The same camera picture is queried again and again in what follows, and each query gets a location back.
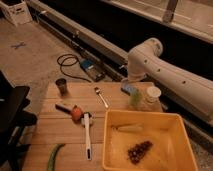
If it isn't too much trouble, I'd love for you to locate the yellow plastic bin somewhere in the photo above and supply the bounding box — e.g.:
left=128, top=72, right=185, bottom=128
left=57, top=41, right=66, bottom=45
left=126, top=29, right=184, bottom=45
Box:
left=102, top=110, right=198, bottom=171

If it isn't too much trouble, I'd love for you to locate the clear jar white lid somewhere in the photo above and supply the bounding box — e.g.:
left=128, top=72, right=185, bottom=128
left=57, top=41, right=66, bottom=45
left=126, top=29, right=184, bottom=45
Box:
left=145, top=86, right=162, bottom=112

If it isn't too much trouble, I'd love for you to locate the black handled tool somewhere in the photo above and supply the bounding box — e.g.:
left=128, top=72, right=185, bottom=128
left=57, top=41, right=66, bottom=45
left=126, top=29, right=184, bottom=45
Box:
left=55, top=104, right=71, bottom=114

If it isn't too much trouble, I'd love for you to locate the orange fruit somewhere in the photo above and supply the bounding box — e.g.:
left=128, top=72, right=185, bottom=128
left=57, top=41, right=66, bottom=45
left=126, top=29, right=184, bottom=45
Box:
left=71, top=106, right=83, bottom=122

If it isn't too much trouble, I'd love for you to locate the green plastic cup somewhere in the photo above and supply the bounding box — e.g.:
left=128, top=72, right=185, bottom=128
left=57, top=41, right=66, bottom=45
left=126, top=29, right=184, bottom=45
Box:
left=130, top=90, right=142, bottom=109

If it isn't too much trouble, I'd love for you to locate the black cable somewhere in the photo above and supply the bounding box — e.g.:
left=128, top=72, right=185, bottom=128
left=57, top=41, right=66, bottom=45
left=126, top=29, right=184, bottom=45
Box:
left=56, top=53, right=92, bottom=83

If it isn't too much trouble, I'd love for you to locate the black chair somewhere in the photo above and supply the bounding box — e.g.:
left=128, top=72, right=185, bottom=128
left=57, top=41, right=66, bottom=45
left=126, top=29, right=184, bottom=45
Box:
left=0, top=70, right=37, bottom=171

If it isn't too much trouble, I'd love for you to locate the white handled brush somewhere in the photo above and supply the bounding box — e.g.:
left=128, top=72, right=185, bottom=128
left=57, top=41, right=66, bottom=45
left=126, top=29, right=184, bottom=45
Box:
left=81, top=112, right=92, bottom=160

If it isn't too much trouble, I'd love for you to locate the green cucumber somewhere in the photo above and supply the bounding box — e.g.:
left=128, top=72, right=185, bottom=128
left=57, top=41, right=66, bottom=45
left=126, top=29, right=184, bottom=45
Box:
left=47, top=144, right=65, bottom=171

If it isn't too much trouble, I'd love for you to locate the metal spoon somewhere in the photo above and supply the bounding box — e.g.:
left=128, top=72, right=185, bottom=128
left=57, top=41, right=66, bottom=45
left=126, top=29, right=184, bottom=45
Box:
left=94, top=87, right=109, bottom=109

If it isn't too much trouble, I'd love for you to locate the dark metal cup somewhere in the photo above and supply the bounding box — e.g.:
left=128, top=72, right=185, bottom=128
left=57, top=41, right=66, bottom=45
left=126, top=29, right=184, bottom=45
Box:
left=55, top=78, right=68, bottom=96

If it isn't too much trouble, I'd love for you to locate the light blue towel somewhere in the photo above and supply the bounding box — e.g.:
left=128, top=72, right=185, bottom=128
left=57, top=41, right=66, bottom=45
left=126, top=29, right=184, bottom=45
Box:
left=130, top=90, right=142, bottom=105

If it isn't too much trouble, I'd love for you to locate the white cardboard box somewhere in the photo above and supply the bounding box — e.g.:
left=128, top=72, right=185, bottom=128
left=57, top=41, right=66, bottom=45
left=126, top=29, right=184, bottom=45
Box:
left=0, top=0, right=32, bottom=26

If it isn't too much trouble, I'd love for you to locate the blue black device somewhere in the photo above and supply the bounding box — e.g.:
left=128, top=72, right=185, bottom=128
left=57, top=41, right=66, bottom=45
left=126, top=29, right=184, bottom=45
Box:
left=80, top=59, right=105, bottom=82

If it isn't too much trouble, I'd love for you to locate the blue sponge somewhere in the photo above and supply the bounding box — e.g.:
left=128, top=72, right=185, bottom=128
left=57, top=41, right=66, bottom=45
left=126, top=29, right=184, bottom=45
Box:
left=121, top=81, right=137, bottom=95

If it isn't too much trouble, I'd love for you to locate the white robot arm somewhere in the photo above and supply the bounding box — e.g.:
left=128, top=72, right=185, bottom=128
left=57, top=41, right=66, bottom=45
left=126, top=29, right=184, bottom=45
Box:
left=127, top=38, right=213, bottom=126

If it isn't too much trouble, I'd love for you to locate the bunch of dark grapes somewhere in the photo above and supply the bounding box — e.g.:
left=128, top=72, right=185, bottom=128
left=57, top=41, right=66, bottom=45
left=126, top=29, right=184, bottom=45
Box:
left=127, top=141, right=153, bottom=164

